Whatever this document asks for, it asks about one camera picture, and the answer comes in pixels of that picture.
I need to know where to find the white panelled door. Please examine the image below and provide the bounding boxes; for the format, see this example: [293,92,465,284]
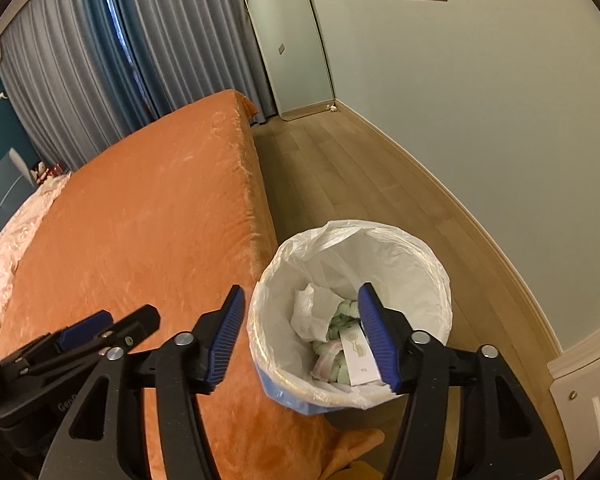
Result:
[547,320,600,461]

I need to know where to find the white paper card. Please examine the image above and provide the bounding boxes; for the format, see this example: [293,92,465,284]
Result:
[339,324,383,387]

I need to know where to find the crumpled white plastic bag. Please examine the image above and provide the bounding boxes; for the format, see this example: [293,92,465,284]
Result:
[290,282,337,343]

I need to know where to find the trash bin with white liner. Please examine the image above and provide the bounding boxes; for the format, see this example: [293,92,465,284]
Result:
[247,219,453,416]

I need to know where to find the blue curtain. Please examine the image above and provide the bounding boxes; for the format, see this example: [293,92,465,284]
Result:
[77,0,161,126]

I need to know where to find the red white bedside clutter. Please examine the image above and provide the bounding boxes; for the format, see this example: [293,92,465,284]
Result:
[32,162,63,184]

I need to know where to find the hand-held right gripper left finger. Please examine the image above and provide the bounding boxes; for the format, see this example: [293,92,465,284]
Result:
[37,285,245,480]

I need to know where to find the grey blue padded headboard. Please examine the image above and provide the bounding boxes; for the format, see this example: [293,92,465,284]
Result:
[0,147,36,231]

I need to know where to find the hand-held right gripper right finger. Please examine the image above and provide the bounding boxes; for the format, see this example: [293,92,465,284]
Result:
[357,283,563,480]

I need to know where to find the grey pleated curtain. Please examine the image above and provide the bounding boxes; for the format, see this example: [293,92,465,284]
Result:
[0,0,281,171]

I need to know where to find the pile of green white wrappers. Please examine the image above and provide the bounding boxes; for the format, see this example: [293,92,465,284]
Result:
[309,297,366,385]

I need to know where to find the pink white glossy quilt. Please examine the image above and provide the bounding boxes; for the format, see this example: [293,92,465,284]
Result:
[0,172,73,311]

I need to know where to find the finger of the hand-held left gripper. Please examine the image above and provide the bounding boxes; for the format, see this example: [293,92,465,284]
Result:
[87,305,161,356]
[55,310,113,352]

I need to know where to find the orange bed blanket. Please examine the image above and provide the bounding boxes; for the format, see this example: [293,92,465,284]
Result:
[0,89,386,480]

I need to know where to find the standing floor mirror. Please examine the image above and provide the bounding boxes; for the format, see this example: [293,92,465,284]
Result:
[237,0,337,122]

